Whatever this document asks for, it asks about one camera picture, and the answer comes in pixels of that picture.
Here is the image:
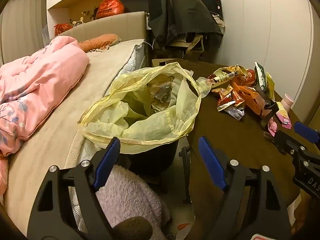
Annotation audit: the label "yellow plastic trash bag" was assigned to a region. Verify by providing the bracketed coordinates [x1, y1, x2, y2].
[78, 62, 202, 155]

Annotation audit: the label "pink floral duvet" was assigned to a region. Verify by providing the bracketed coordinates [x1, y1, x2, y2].
[0, 35, 90, 157]

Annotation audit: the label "silver holographic wrapper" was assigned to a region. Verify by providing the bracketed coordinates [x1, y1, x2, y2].
[225, 106, 245, 121]

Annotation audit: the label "chair with dark jacket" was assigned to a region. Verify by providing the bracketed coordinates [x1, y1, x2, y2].
[148, 0, 224, 48]

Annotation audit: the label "pink caterpillar toy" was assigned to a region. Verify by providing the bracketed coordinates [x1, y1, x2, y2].
[266, 120, 278, 137]

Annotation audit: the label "orange snack packet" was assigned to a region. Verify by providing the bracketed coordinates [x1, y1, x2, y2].
[234, 79, 269, 119]

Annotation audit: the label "beige padded headboard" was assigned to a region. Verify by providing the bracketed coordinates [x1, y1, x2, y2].
[57, 11, 147, 43]

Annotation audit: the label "beige office chair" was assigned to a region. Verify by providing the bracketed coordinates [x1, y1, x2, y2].
[165, 31, 208, 55]

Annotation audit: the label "clear plastic lid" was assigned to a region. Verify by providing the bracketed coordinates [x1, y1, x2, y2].
[196, 77, 213, 97]

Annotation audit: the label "black table leg frame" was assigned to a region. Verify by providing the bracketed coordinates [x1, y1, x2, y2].
[179, 146, 193, 204]

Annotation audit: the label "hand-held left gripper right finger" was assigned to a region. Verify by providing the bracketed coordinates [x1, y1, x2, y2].
[198, 136, 293, 240]

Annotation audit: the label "yellow snack packet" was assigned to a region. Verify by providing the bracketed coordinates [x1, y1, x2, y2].
[266, 72, 275, 100]

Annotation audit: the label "beige clothes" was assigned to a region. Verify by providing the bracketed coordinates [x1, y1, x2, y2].
[212, 12, 227, 34]

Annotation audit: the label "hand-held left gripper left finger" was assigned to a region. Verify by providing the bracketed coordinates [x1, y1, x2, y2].
[26, 137, 125, 240]

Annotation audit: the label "dried flowers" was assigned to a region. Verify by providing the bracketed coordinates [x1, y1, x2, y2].
[81, 9, 97, 20]

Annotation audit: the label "pink bottle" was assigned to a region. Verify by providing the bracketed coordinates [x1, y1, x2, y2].
[280, 94, 295, 113]

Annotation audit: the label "bed with beige sheet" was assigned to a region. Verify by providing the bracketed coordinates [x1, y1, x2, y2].
[0, 39, 147, 235]

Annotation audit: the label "brown tablecloth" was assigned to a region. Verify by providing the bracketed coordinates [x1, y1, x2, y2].
[172, 60, 312, 240]

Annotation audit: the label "dark green snack packet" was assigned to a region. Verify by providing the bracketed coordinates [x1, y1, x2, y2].
[254, 62, 279, 130]

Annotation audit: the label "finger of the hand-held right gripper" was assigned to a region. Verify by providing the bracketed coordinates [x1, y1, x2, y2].
[294, 121, 320, 143]
[274, 130, 308, 155]

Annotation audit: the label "pink snack packet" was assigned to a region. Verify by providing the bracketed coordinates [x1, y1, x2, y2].
[275, 110, 292, 130]

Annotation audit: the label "brown fuzzy object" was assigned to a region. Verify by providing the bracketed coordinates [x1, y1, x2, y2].
[111, 216, 153, 240]

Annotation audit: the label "beige vertical curtain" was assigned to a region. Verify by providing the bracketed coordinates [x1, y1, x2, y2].
[0, 0, 48, 64]

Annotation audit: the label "large orange plastic bag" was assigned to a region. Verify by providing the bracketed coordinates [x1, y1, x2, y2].
[96, 0, 125, 20]

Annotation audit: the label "red orange snack wrapper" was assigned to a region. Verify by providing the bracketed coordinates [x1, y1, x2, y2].
[216, 85, 247, 112]

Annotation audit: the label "black trash bin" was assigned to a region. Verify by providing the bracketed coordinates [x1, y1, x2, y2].
[117, 140, 179, 178]

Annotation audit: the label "orange ruffled pillow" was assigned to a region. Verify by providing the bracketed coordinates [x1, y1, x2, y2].
[78, 33, 122, 53]

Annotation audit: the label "person's right forearm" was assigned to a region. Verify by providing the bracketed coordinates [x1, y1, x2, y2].
[291, 195, 313, 234]

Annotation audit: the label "small orange plastic bag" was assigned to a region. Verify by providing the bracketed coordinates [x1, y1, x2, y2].
[54, 23, 73, 36]

